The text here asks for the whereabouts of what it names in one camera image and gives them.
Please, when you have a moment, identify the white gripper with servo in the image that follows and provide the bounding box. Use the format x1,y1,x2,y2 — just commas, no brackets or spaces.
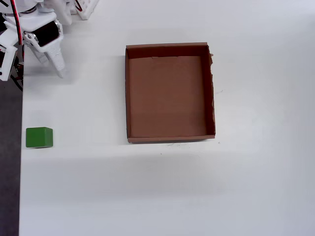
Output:
19,12,65,79

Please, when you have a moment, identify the green cube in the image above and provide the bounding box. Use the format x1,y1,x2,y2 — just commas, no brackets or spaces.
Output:
26,126,54,148

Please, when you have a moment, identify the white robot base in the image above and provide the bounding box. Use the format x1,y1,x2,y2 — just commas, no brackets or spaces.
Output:
70,0,100,20

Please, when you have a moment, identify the brown cardboard box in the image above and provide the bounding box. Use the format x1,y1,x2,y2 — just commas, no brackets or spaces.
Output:
125,42,217,145

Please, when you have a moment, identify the black camera cable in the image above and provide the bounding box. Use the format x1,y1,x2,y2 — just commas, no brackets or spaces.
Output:
9,73,24,92

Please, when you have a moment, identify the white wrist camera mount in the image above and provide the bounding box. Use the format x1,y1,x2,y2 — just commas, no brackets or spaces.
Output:
0,44,17,82

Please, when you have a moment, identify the red gripper servo wire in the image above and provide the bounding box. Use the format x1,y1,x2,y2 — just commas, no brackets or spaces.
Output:
9,0,25,46

